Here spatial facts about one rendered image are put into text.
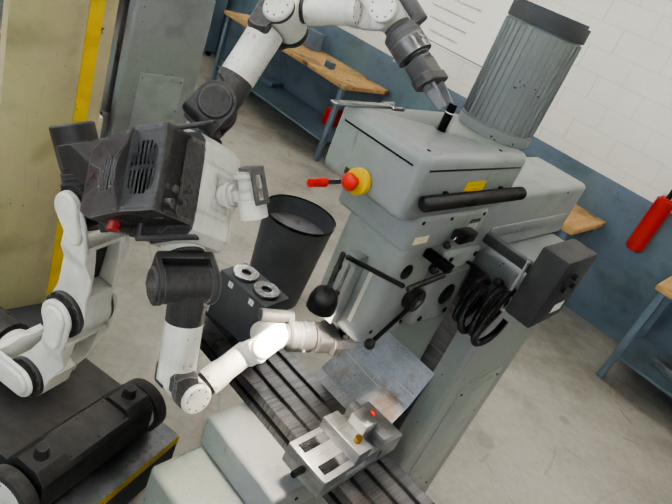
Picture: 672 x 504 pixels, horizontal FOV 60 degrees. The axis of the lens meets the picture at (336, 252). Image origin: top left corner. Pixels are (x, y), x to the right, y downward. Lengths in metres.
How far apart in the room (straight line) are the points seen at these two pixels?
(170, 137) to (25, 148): 1.64
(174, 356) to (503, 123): 0.97
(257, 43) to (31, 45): 1.40
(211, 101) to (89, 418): 1.18
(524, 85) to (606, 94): 4.20
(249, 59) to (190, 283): 0.56
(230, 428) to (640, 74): 4.65
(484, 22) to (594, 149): 1.66
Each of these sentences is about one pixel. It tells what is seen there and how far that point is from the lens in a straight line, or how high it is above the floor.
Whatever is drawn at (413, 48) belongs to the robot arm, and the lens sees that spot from 1.42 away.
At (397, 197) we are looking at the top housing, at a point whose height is 1.78.
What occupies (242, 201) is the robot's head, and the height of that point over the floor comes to 1.60.
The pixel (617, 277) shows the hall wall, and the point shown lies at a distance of 5.73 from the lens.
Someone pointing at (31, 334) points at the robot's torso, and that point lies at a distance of 2.21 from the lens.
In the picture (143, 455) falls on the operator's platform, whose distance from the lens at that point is 2.33.
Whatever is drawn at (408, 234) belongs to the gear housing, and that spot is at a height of 1.68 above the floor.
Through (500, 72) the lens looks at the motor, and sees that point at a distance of 1.55.
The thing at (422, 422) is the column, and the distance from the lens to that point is 2.10.
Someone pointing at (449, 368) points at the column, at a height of 1.15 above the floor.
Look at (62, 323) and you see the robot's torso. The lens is 1.82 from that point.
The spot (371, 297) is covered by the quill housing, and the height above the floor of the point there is 1.46.
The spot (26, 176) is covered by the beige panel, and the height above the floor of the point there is 0.80.
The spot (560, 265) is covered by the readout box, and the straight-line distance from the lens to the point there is 1.53.
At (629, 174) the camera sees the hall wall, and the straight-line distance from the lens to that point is 5.63.
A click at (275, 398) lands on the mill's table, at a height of 0.94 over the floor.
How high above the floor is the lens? 2.21
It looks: 27 degrees down
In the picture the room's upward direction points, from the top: 23 degrees clockwise
